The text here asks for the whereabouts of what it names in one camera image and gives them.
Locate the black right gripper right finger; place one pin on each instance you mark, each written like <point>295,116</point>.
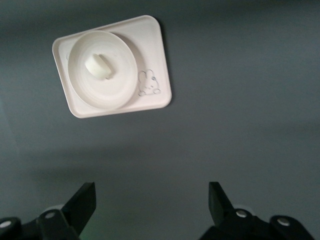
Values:
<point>221,205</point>

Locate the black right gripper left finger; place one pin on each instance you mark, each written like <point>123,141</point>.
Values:
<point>77,207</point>

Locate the cream rectangular rabbit tray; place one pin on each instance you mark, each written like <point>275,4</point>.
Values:
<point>155,50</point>

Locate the round cream speckled plate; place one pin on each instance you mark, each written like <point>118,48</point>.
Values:
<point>112,95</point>

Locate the white steamed bun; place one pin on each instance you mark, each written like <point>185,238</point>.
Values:
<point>98,67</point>

